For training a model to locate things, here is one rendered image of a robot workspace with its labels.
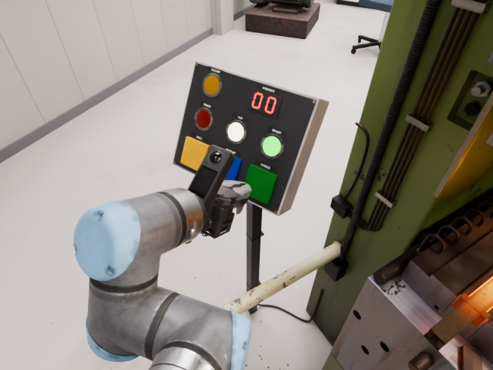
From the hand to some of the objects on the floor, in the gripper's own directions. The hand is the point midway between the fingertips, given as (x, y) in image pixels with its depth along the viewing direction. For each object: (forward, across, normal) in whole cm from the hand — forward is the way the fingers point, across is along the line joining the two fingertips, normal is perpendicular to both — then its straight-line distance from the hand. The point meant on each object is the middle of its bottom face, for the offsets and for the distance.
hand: (246, 185), depth 70 cm
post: (+69, -10, -82) cm, 107 cm away
